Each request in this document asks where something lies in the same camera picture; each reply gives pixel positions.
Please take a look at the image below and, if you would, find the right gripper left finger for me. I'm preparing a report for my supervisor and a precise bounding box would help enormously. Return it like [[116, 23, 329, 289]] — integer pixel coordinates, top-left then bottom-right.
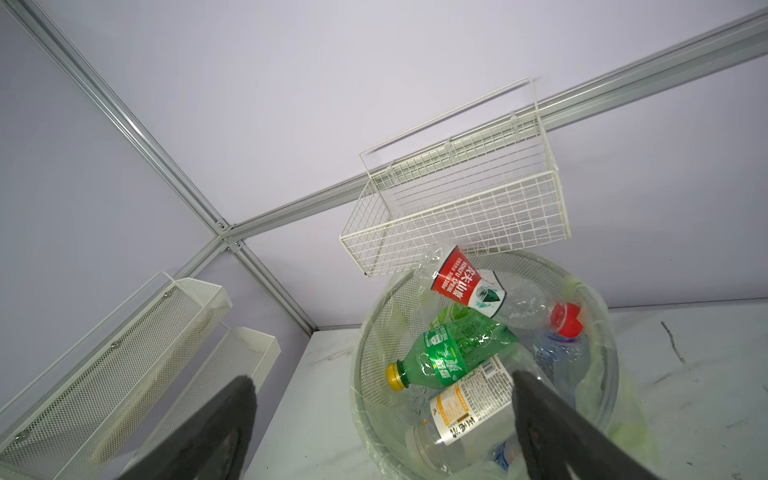
[[121, 375, 257, 480]]

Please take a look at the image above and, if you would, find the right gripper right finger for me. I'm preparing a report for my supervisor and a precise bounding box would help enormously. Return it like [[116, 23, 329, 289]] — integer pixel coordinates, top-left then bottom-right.
[[511, 370, 656, 479]]

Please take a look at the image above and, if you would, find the clear bottle yellow label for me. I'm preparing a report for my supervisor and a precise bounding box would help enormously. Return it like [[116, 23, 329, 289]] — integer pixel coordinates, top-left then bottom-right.
[[405, 343, 554, 474]]

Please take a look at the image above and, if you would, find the green soda bottle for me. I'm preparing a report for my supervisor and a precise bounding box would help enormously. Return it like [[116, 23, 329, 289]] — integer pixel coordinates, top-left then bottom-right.
[[386, 311, 518, 392]]

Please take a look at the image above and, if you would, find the red label crushed bottle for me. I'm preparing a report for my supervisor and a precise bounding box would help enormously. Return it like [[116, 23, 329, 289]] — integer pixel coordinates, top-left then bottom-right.
[[413, 242, 584, 339]]

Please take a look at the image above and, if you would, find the mesh waste bin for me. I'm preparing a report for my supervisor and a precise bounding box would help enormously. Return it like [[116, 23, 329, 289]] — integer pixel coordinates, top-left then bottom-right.
[[351, 251, 620, 479]]

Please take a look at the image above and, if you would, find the white mesh lower shelf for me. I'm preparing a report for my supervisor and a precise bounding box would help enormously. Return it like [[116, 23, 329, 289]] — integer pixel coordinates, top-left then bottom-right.
[[123, 327, 281, 473]]

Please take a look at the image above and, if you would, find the white mesh shelf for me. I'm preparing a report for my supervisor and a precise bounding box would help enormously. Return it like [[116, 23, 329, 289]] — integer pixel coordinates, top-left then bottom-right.
[[123, 327, 281, 473], [1, 272, 232, 479]]

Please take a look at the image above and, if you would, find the white mesh upper shelf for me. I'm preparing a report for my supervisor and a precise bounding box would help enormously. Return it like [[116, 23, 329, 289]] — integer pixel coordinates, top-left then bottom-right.
[[1, 272, 232, 479]]

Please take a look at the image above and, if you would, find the white wire wall basket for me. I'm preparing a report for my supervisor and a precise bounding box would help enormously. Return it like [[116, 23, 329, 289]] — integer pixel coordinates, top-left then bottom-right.
[[340, 77, 572, 276]]

